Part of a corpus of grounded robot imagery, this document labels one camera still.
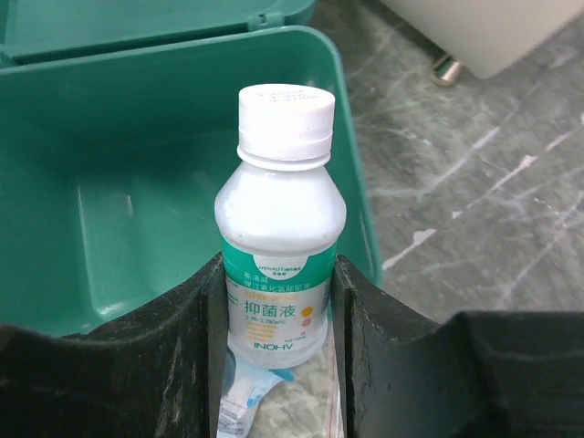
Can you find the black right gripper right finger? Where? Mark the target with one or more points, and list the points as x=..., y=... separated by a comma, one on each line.
x=480, y=374

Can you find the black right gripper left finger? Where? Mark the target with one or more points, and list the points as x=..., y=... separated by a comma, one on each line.
x=154, y=372

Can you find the clear gauze packet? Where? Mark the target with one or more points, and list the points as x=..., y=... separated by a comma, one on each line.
x=300, y=402

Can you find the white disinfectant bottle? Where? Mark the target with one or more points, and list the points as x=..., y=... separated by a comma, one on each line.
x=280, y=216

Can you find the teal medicine kit box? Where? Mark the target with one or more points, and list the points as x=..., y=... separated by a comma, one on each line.
x=118, y=128

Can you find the cream cylindrical cabinet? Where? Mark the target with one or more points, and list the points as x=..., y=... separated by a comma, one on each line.
x=484, y=36

